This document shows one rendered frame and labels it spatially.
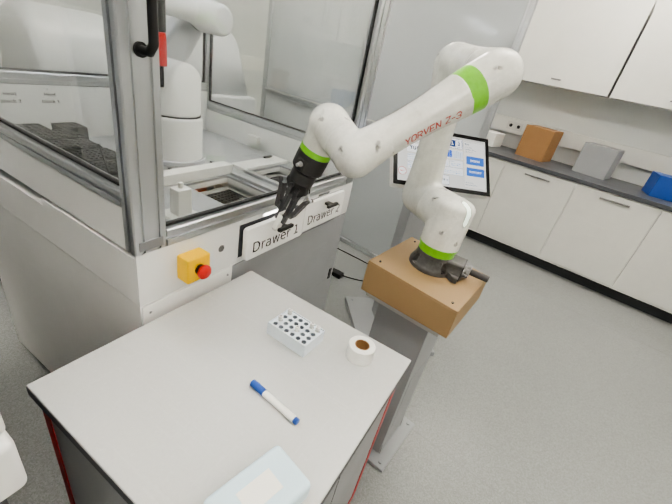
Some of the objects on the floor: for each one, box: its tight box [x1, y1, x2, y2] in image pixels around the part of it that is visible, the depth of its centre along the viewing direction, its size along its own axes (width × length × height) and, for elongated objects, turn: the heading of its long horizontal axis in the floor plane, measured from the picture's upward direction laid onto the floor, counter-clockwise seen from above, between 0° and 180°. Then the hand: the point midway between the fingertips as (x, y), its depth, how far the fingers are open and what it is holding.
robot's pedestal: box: [365, 292, 439, 473], centre depth 146 cm, size 30×30×76 cm
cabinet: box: [0, 205, 345, 373], centre depth 167 cm, size 95×103×80 cm
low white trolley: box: [26, 271, 411, 504], centre depth 101 cm, size 58×62×76 cm
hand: (279, 220), depth 115 cm, fingers closed, pressing on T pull
